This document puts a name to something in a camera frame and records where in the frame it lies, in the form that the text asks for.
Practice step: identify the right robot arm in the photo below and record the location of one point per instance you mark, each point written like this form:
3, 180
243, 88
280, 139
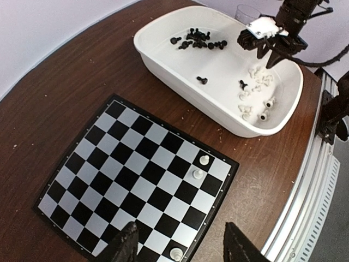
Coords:
291, 18

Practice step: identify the black pawn among white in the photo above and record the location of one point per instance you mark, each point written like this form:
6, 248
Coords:
243, 85

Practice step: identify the white pawn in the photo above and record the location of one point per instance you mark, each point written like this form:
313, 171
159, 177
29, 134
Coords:
204, 160
197, 174

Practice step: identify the black pawn lone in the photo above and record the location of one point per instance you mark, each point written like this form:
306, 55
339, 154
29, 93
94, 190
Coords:
202, 80

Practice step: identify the black white chessboard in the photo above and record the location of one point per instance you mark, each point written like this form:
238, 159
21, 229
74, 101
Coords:
128, 165

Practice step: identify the aluminium front rail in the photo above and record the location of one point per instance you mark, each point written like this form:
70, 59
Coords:
299, 226

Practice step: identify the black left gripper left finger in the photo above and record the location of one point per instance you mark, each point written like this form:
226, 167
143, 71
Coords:
123, 247

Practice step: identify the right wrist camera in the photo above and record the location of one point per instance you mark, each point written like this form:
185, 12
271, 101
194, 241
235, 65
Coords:
257, 31

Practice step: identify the cluster of white chess pieces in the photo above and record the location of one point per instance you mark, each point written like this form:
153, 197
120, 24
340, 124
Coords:
261, 79

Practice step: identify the pile of black chess pieces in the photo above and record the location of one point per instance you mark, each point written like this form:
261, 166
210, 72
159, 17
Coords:
198, 39

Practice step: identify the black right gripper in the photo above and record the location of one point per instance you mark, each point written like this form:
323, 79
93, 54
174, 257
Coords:
280, 45

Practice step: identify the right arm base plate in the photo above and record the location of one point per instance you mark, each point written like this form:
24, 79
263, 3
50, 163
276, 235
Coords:
332, 112

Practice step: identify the clear plastic cup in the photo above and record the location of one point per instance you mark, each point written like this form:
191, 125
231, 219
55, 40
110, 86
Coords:
246, 14

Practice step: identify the white plastic tub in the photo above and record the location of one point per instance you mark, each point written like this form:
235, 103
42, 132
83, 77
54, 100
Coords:
218, 98

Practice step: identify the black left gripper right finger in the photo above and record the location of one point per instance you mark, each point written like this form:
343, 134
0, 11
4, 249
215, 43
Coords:
237, 247

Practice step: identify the white piece showing black base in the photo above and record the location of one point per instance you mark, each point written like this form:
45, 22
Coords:
270, 102

